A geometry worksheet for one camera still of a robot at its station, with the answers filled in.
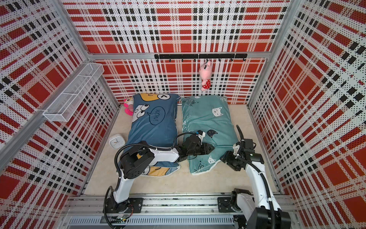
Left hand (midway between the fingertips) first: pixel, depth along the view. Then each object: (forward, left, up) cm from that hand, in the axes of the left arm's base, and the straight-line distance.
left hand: (215, 148), depth 87 cm
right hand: (-8, -4, +1) cm, 9 cm away
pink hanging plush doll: (+40, +6, +27) cm, 48 cm away
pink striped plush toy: (+40, +66, -1) cm, 77 cm away
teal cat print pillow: (+28, +1, -1) cm, 28 cm away
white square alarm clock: (+6, +65, -2) cm, 65 cm away
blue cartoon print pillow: (+15, +39, +7) cm, 43 cm away
